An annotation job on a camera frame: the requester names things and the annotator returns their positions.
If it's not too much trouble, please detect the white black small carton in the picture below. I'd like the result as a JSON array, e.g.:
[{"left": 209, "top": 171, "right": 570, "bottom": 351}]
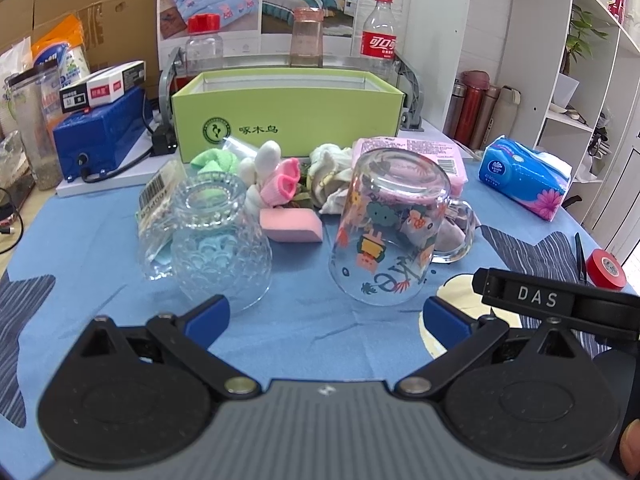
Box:
[{"left": 58, "top": 60, "right": 146, "bottom": 114}]

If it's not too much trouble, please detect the person's hand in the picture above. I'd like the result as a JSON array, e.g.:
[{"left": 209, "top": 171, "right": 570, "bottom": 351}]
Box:
[{"left": 620, "top": 419, "right": 640, "bottom": 477}]

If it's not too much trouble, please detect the printed clear glass mug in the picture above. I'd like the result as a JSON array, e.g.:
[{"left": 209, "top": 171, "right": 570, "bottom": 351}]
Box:
[{"left": 329, "top": 148, "right": 478, "bottom": 307}]

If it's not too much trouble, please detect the pink white sock bundle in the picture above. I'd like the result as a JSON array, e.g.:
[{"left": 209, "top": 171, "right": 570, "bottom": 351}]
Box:
[{"left": 238, "top": 140, "right": 300, "bottom": 219}]

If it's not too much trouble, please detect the white cream sock bundle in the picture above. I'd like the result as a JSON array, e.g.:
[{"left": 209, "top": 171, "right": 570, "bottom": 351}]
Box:
[{"left": 307, "top": 143, "right": 352, "bottom": 214}]

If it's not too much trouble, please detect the blue table cloth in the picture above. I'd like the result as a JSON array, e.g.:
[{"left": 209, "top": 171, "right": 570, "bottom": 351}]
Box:
[{"left": 0, "top": 156, "right": 639, "bottom": 480}]

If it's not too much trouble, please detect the white machine base plate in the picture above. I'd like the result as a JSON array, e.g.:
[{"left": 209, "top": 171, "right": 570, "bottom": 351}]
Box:
[{"left": 54, "top": 123, "right": 191, "bottom": 198}]

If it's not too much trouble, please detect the orange white detergent bag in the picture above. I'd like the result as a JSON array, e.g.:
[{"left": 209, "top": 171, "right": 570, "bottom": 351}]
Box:
[{"left": 32, "top": 14, "right": 91, "bottom": 114}]

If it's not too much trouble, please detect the white shelf unit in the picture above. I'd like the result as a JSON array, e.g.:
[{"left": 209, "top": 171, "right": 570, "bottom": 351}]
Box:
[{"left": 399, "top": 0, "right": 640, "bottom": 261}]

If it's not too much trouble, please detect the pink clear plastic bottle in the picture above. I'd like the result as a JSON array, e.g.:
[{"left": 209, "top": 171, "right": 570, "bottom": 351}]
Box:
[{"left": 288, "top": 8, "right": 324, "bottom": 67}]

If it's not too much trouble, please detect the red cap clear jar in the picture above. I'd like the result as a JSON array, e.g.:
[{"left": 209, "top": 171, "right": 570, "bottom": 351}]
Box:
[{"left": 184, "top": 13, "right": 224, "bottom": 76}]

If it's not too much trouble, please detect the red tape roll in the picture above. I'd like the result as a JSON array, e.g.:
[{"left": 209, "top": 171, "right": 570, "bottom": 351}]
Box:
[{"left": 586, "top": 248, "right": 627, "bottom": 292}]

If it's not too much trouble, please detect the blue tissue pack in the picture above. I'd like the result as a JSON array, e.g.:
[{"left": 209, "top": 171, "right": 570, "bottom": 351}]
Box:
[{"left": 478, "top": 136, "right": 572, "bottom": 222}]

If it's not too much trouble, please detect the tall clear plastic jar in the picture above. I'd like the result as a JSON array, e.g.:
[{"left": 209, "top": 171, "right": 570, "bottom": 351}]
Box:
[{"left": 6, "top": 60, "right": 64, "bottom": 191}]

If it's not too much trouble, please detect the clear zip bag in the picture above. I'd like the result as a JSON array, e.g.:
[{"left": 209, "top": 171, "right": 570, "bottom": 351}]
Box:
[{"left": 136, "top": 159, "right": 186, "bottom": 281}]

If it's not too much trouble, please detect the textured clear glass cup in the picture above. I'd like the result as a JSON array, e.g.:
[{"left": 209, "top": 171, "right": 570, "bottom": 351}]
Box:
[{"left": 170, "top": 171, "right": 272, "bottom": 314}]

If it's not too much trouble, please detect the red thermos bottle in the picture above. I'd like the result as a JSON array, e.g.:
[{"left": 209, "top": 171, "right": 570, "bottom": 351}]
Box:
[{"left": 454, "top": 70, "right": 490, "bottom": 145}]

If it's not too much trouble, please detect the pink sponge block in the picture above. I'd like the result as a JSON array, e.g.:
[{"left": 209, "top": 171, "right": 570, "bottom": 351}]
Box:
[{"left": 259, "top": 208, "right": 323, "bottom": 243}]

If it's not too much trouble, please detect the cola bottle red label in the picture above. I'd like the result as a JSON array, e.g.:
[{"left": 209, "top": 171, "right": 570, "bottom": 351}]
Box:
[{"left": 360, "top": 0, "right": 397, "bottom": 80}]

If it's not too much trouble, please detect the blue metal machine box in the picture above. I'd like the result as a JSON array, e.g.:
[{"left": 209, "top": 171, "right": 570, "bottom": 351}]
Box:
[{"left": 53, "top": 87, "right": 152, "bottom": 181}]

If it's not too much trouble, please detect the green cardboard box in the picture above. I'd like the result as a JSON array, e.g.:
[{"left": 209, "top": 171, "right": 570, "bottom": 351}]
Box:
[{"left": 171, "top": 67, "right": 405, "bottom": 162}]

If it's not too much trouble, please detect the pink tissue pack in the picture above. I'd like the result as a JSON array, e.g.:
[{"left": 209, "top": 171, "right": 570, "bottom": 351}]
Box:
[{"left": 352, "top": 136, "right": 468, "bottom": 197}]

